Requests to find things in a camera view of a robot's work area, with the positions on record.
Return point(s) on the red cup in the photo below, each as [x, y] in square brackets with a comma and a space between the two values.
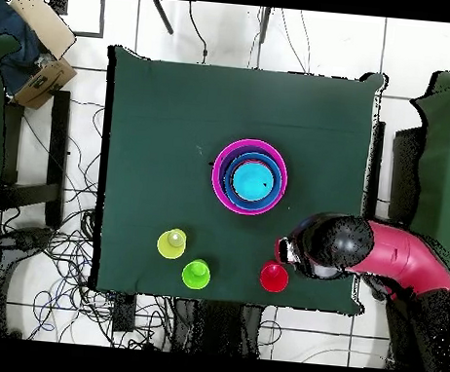
[274, 280]

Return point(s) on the small blue bowl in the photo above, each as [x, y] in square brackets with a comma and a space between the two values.
[252, 182]

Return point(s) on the medium blue bowl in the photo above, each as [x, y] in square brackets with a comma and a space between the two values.
[227, 190]

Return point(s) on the large pink bowl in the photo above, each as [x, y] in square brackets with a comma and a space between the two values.
[252, 142]

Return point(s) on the yellow cup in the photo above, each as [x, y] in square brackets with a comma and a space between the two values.
[169, 245]

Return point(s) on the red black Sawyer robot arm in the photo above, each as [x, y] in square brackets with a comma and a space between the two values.
[398, 256]

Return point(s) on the green cup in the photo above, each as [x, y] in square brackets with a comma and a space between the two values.
[196, 275]

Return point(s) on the black box cabinet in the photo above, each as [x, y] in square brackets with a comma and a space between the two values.
[404, 170]

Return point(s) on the black floor box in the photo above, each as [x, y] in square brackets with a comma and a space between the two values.
[124, 314]

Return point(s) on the dark green tablecloth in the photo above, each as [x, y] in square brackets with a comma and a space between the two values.
[170, 99]

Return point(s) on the brown cardboard box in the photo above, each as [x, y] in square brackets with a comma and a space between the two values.
[42, 84]

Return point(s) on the beige cushion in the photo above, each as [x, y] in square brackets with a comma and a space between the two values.
[44, 21]

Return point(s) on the dark blue cloth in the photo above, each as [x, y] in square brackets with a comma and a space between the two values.
[13, 58]

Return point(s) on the black stand frame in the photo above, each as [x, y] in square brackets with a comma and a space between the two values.
[59, 140]

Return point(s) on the black pedestal foot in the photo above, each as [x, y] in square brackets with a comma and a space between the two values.
[29, 237]

